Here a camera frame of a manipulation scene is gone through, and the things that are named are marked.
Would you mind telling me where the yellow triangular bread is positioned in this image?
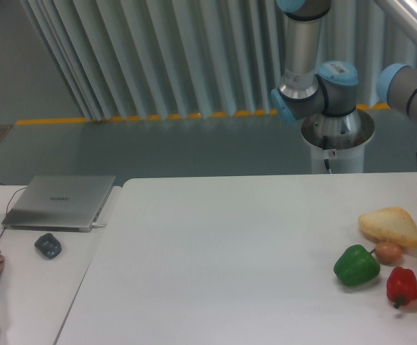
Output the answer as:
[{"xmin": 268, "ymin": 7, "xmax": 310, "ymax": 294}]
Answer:
[{"xmin": 358, "ymin": 207, "xmax": 417, "ymax": 248}]

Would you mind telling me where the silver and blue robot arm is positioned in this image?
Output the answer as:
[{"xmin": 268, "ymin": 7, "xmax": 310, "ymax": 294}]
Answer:
[{"xmin": 271, "ymin": 1, "xmax": 417, "ymax": 173}]

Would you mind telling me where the brown egg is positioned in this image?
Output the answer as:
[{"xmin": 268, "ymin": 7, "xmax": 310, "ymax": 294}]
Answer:
[{"xmin": 375, "ymin": 241, "xmax": 403, "ymax": 265}]

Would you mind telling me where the red bell pepper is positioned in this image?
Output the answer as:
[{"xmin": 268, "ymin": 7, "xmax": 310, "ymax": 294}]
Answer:
[{"xmin": 386, "ymin": 267, "xmax": 417, "ymax": 309}]

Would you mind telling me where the green bell pepper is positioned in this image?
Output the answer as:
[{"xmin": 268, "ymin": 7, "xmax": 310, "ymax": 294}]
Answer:
[{"xmin": 333, "ymin": 244, "xmax": 380, "ymax": 287}]

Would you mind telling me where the white usb plug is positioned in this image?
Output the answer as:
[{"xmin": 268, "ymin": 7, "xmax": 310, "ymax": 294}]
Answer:
[{"xmin": 91, "ymin": 223, "xmax": 107, "ymax": 229}]

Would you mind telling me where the white pleated curtain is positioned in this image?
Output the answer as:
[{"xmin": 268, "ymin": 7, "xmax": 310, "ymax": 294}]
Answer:
[{"xmin": 23, "ymin": 1, "xmax": 417, "ymax": 122}]

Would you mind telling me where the silver closed laptop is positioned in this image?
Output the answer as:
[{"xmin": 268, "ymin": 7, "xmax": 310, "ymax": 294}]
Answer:
[{"xmin": 2, "ymin": 175, "xmax": 115, "ymax": 232}]

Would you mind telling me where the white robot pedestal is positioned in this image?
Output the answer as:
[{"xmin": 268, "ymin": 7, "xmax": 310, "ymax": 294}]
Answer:
[{"xmin": 301, "ymin": 109, "xmax": 375, "ymax": 174}]

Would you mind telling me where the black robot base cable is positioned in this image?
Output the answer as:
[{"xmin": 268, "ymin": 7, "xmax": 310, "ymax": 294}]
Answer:
[{"xmin": 321, "ymin": 134, "xmax": 334, "ymax": 175}]

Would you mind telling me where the grey mouse cable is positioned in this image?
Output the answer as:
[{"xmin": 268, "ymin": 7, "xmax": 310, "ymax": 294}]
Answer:
[{"xmin": 0, "ymin": 183, "xmax": 28, "ymax": 252}]

